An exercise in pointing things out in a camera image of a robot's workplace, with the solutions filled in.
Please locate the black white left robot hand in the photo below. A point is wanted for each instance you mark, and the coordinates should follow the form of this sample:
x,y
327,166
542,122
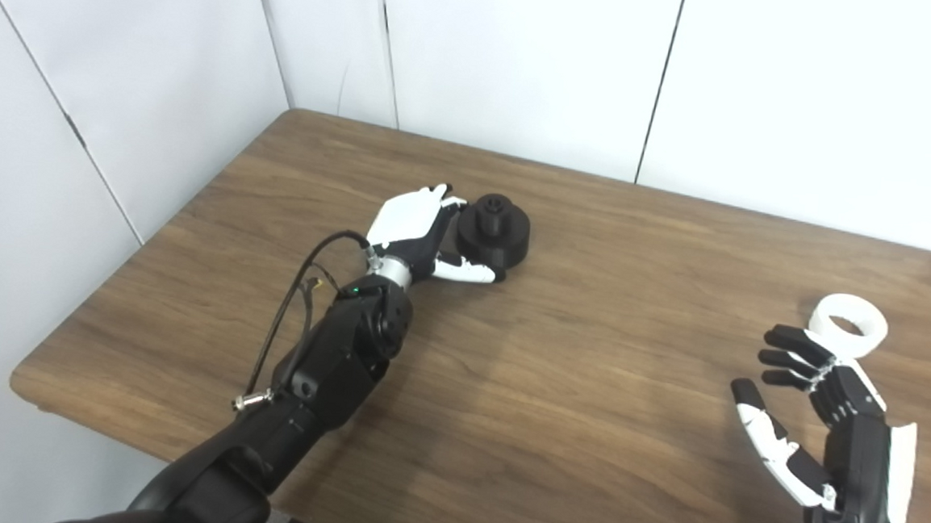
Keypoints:
x,y
402,217

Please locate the round black stepped part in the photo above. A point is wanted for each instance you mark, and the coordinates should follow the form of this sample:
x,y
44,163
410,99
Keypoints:
x,y
503,235

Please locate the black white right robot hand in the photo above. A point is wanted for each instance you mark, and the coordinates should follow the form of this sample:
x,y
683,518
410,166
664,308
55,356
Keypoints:
x,y
861,464

